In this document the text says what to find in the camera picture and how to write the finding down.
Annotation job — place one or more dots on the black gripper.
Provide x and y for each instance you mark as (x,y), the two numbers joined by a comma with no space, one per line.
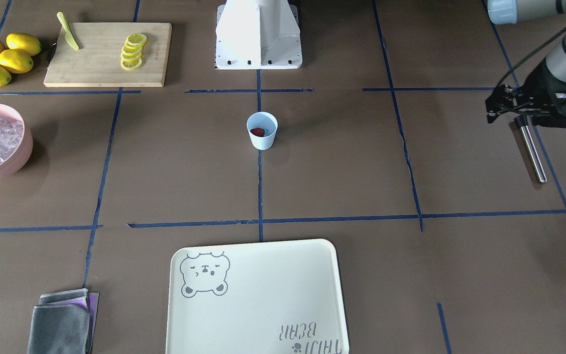
(538,87)

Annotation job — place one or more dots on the metal muddler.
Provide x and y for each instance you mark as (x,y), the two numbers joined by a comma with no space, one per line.
(522,123)

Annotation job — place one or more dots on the red strawberry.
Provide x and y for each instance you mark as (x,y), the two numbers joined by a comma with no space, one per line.
(258,132)

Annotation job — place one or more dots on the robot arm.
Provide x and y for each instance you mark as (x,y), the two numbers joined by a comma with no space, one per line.
(513,11)

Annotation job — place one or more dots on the blue plastic cup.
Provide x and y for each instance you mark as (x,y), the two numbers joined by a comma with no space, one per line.
(262,119)

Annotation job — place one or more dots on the cream bear tray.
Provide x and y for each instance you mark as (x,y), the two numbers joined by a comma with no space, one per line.
(281,297)

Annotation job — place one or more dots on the lemon slices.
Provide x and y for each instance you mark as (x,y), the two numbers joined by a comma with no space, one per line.
(131,57)

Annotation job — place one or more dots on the wooden cutting board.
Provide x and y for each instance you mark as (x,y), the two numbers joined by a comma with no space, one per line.
(97,62)

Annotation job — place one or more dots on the yellow plastic knife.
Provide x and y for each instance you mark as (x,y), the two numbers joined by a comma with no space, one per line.
(68,34)

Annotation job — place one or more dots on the grey folded cloth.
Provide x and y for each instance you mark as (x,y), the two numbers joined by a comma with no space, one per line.
(64,323)

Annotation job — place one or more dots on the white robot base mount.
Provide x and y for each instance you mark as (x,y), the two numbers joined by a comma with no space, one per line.
(257,35)

